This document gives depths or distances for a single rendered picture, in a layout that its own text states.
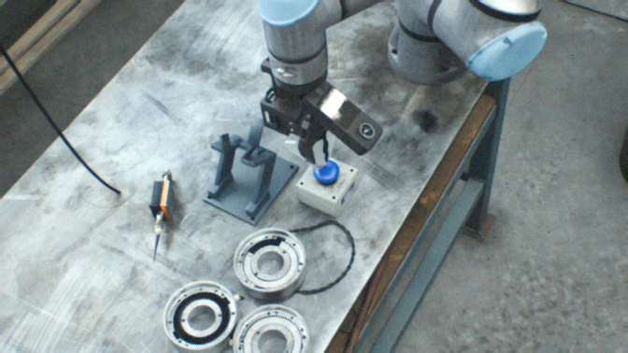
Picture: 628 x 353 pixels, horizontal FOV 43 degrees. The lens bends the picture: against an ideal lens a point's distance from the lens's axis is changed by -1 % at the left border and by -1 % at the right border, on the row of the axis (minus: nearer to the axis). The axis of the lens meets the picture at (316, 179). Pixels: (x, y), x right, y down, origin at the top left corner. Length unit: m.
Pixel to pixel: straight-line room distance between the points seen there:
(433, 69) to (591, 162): 1.05
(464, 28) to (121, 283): 0.63
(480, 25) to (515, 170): 1.14
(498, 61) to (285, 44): 0.36
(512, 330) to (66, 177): 1.16
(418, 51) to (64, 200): 0.63
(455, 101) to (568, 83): 1.17
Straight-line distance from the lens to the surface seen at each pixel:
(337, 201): 1.19
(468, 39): 1.19
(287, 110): 1.07
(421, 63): 1.36
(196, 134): 1.36
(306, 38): 0.95
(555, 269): 2.13
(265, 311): 1.13
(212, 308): 1.14
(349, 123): 1.05
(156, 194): 1.25
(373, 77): 1.40
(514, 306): 2.06
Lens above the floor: 1.84
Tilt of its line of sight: 55 degrees down
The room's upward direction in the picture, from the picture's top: 8 degrees counter-clockwise
